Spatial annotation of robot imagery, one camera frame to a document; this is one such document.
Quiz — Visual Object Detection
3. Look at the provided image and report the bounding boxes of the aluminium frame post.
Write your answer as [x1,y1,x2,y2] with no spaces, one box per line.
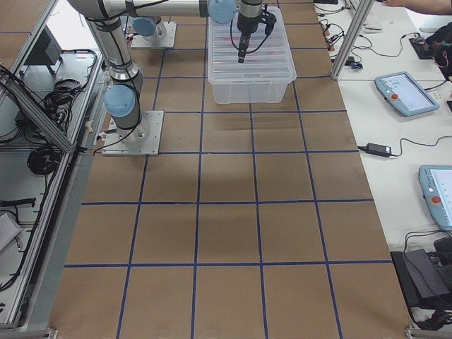
[331,0,373,80]

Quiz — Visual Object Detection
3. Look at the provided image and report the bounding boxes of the black power adapter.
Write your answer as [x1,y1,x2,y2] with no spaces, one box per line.
[365,143,392,157]

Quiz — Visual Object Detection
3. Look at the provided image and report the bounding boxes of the teach pendant tablet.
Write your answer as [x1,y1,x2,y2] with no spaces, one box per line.
[374,71,439,117]
[418,165,451,231]

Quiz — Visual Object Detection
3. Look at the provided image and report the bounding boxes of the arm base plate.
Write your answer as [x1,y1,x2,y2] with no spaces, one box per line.
[131,18,177,49]
[101,110,164,156]

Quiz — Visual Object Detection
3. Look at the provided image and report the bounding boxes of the coiled black cables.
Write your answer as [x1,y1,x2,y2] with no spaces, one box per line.
[27,144,61,176]

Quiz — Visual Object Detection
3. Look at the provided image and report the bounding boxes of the clear plastic storage box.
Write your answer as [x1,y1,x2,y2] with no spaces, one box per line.
[208,7,297,105]

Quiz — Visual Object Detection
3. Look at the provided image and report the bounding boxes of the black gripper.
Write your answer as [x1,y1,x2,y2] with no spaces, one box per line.
[237,2,276,64]

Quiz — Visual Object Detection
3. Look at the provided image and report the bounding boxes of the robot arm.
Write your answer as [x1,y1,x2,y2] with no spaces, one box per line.
[70,1,277,144]
[132,16,167,39]

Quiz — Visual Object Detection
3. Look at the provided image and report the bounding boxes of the clear plastic box lid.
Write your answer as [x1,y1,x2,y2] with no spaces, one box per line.
[208,6,297,85]

